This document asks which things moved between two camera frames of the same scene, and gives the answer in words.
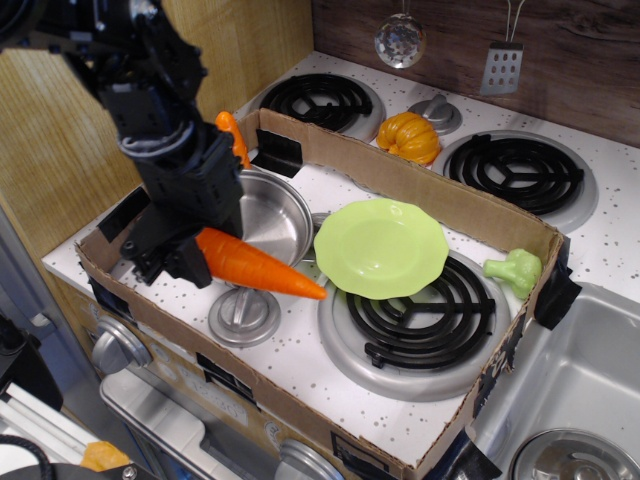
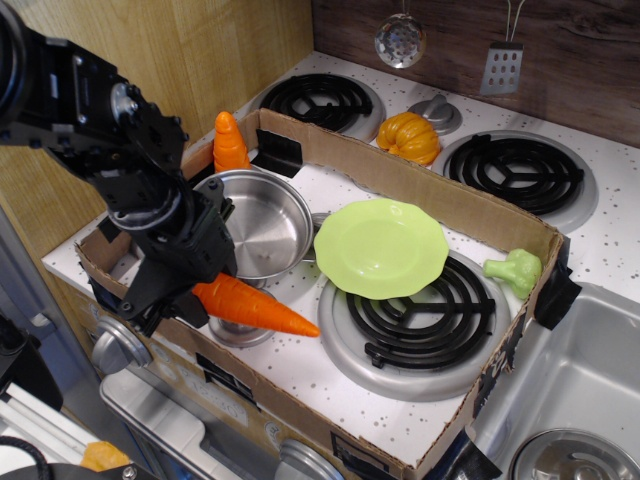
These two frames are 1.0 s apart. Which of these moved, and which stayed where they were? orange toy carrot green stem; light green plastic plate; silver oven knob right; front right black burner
Moved: orange toy carrot green stem
Stayed: silver oven knob right; front right black burner; light green plastic plate
